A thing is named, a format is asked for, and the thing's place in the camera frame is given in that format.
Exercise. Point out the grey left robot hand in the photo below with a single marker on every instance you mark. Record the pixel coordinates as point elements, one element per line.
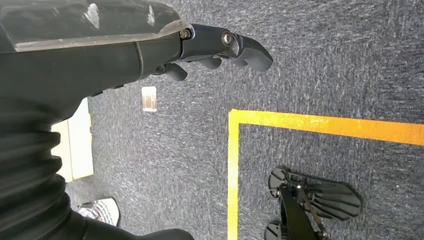
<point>79,63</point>

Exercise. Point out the person's white mesh shoe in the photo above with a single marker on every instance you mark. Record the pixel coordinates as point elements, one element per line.
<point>102,210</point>

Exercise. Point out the pale wooden desk panel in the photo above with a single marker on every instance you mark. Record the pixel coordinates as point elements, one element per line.
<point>78,145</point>

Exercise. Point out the yellow floor marking tape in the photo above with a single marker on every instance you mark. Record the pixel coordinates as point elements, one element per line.
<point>233,165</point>

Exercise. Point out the black robot leg strut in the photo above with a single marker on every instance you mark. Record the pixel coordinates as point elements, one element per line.
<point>296,215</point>

